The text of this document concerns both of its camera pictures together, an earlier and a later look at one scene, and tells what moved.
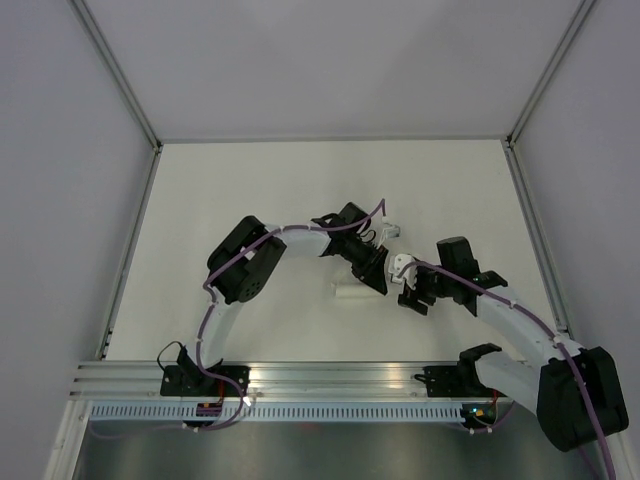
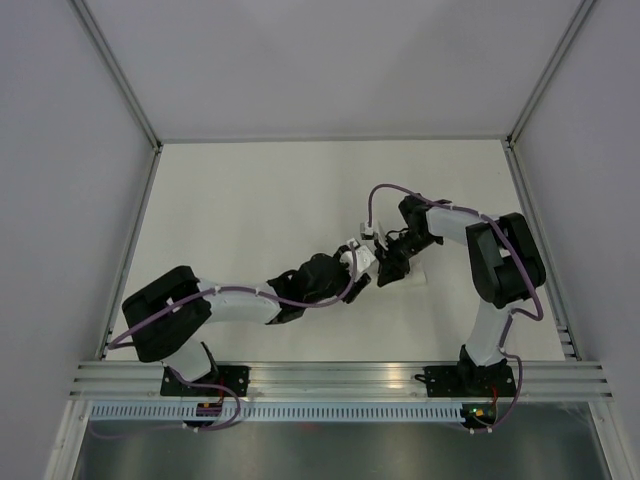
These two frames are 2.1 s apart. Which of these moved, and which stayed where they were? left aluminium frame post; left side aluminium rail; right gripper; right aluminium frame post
Moved: right gripper
Stayed: left side aluminium rail; right aluminium frame post; left aluminium frame post
